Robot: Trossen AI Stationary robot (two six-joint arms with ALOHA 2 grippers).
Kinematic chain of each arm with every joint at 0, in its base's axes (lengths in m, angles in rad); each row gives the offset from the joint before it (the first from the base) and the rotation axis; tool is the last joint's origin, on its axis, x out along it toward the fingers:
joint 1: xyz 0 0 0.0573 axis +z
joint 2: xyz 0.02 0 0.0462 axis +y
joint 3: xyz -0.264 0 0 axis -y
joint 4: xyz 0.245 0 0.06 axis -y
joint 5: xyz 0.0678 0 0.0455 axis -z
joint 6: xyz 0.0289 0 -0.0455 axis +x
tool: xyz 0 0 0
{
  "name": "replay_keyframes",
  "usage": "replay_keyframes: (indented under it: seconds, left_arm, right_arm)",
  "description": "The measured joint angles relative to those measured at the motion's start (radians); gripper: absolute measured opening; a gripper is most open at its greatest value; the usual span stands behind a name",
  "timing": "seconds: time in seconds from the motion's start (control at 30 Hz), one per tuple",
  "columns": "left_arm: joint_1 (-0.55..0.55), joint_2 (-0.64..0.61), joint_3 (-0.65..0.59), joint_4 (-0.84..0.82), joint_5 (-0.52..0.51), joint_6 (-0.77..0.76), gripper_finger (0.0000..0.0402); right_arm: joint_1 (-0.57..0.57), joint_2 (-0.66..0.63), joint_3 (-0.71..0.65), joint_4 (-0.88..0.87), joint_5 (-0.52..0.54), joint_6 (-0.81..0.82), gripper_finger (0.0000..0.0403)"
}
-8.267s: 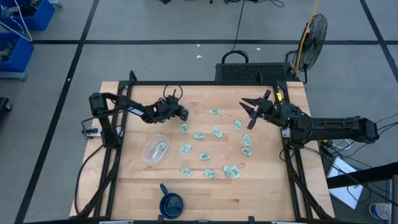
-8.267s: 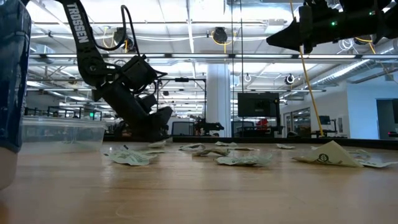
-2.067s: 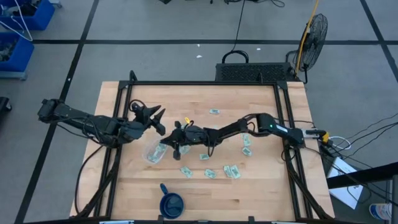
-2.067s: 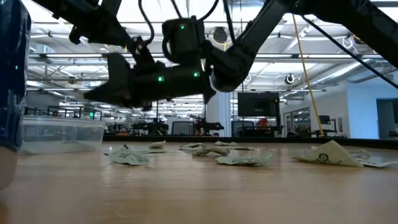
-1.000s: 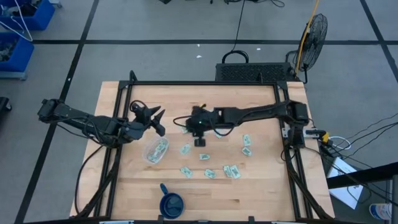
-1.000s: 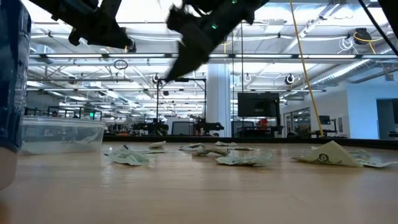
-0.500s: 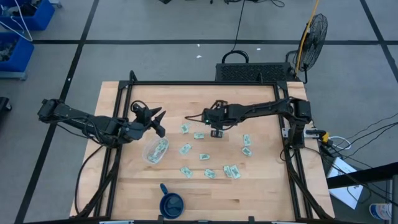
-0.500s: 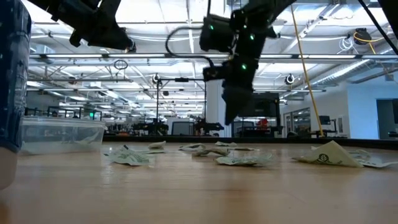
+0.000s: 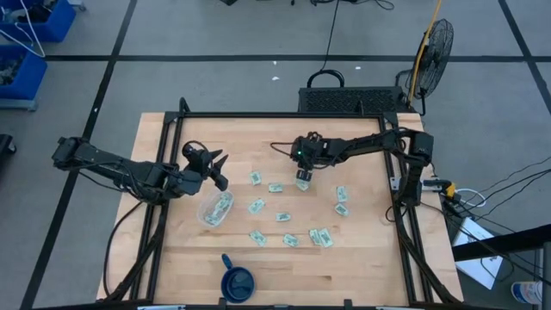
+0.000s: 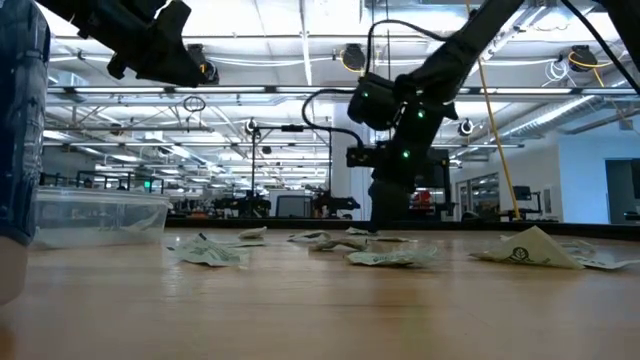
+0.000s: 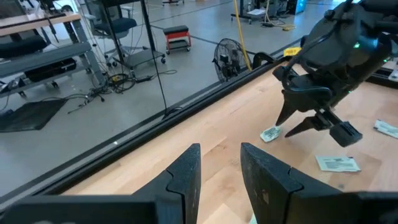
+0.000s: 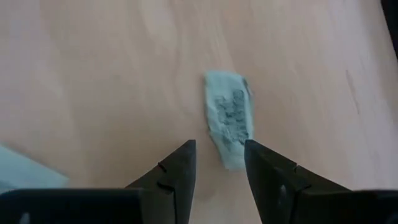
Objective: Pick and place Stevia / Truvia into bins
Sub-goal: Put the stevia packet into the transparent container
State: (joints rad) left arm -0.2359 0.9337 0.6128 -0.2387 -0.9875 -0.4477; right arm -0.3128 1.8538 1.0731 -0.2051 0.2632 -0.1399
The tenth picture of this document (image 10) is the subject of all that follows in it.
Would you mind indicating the clear plastic container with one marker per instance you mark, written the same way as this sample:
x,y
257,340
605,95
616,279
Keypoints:
x,y
100,205

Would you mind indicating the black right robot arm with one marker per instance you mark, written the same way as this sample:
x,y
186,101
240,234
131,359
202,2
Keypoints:
x,y
450,60

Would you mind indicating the wrappers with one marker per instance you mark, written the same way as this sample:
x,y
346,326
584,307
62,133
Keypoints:
x,y
340,244

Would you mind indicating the monitor on stand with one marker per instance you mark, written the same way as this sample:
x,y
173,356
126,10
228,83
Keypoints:
x,y
522,193

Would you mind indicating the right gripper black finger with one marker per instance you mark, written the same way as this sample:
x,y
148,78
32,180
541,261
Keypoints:
x,y
389,205

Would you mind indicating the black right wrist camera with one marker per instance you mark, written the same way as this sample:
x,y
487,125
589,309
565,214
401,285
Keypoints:
x,y
372,107

